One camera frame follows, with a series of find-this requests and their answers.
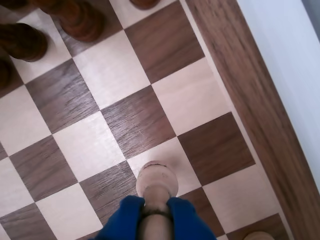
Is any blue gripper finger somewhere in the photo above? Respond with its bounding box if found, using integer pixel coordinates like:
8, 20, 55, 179
89, 195, 146, 240
166, 197, 218, 240

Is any light wooden pawn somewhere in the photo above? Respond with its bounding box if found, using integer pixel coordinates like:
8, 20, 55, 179
136, 159, 180, 240
242, 231, 273, 240

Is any wooden chessboard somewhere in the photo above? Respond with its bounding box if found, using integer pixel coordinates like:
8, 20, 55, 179
0, 0, 320, 240

